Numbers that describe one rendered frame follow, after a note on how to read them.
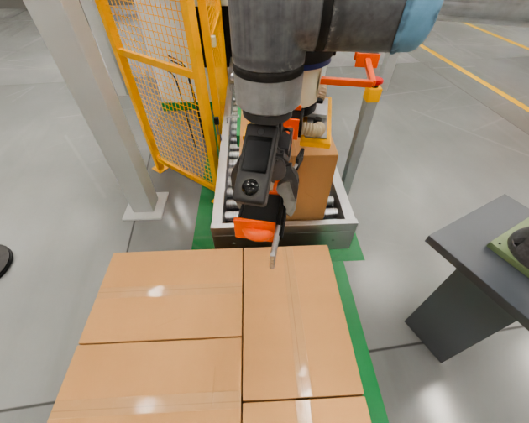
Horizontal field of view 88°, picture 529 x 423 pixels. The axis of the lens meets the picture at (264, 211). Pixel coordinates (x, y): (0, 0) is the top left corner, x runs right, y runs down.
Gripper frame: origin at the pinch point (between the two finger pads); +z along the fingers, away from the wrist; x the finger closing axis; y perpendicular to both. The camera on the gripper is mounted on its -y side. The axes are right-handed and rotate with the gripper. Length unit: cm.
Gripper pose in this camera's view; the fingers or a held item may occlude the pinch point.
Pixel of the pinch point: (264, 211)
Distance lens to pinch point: 51.3
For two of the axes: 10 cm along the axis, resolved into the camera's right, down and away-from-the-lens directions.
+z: 0.0, 6.8, 7.3
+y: 1.9, -7.2, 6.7
